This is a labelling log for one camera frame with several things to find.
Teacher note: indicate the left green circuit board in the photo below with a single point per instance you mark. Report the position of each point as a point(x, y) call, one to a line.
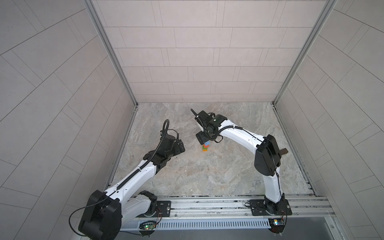
point(147, 228)

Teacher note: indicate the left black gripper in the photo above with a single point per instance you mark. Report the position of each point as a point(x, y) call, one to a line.
point(177, 150)

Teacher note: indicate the aluminium mounting rail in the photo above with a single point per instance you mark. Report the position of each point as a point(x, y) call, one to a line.
point(231, 211)

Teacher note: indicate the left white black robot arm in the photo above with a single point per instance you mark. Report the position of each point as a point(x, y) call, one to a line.
point(106, 212)

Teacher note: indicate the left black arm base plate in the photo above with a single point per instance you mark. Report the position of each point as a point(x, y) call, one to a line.
point(163, 208)

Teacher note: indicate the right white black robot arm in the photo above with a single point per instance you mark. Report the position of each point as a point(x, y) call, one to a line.
point(267, 156)

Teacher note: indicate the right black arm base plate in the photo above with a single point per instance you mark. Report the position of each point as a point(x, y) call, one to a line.
point(258, 207)

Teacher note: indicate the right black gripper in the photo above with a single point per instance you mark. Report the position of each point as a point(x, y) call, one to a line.
point(201, 138)

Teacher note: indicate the dark brown wood block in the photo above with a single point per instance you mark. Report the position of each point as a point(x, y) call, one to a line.
point(283, 152)

